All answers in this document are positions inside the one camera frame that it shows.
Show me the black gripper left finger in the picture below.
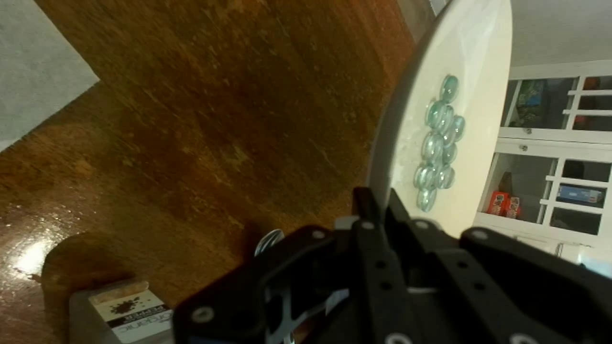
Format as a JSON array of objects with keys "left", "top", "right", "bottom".
[{"left": 171, "top": 188, "right": 416, "bottom": 344}]

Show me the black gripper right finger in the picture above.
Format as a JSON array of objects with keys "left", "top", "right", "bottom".
[{"left": 380, "top": 190, "right": 612, "bottom": 344}]

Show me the pile of clear glass beads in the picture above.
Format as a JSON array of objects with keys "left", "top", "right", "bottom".
[{"left": 410, "top": 73, "right": 466, "bottom": 215}]

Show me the white ceramic plate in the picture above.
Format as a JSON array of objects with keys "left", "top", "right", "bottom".
[{"left": 368, "top": 0, "right": 514, "bottom": 241}]

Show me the red package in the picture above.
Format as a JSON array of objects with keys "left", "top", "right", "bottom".
[{"left": 485, "top": 190, "right": 523, "bottom": 218}]

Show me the white built-in cabinet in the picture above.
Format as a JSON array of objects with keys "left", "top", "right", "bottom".
[{"left": 473, "top": 60, "right": 612, "bottom": 276}]

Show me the small labelled shaker jar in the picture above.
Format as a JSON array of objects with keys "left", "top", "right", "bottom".
[{"left": 64, "top": 278, "right": 177, "bottom": 344}]

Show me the white paper napkin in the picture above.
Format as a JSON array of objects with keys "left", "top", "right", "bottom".
[{"left": 0, "top": 0, "right": 101, "bottom": 153}]

